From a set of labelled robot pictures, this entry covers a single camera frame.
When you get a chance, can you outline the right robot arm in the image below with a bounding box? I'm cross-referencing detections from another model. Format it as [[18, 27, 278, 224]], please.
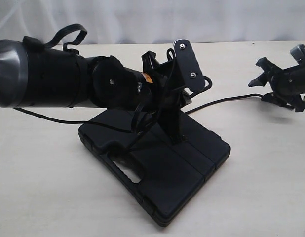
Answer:
[[248, 57, 305, 112]]

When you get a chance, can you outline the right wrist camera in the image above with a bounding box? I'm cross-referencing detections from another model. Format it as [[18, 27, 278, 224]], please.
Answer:
[[290, 44, 305, 64]]

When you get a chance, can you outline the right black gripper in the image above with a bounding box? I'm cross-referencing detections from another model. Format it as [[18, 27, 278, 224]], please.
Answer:
[[248, 57, 305, 113]]

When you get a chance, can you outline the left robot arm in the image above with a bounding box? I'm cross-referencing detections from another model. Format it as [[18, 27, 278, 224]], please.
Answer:
[[0, 37, 190, 143]]

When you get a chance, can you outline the black rope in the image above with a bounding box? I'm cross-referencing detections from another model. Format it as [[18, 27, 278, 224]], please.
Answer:
[[182, 76, 274, 112]]

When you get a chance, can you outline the black plastic carry case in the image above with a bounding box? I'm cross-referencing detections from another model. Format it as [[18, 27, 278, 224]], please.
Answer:
[[78, 110, 230, 226]]

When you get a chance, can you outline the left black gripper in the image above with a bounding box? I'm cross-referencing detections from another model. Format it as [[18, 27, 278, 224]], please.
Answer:
[[141, 50, 191, 145]]

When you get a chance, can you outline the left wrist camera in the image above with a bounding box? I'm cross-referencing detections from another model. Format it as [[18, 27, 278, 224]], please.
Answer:
[[173, 39, 205, 92]]

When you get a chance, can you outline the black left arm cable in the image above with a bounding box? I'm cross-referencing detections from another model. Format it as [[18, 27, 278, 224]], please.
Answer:
[[16, 23, 178, 151]]

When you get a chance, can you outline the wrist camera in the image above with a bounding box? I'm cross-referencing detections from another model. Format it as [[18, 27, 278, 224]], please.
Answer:
[[173, 39, 205, 92], [290, 44, 305, 64]]

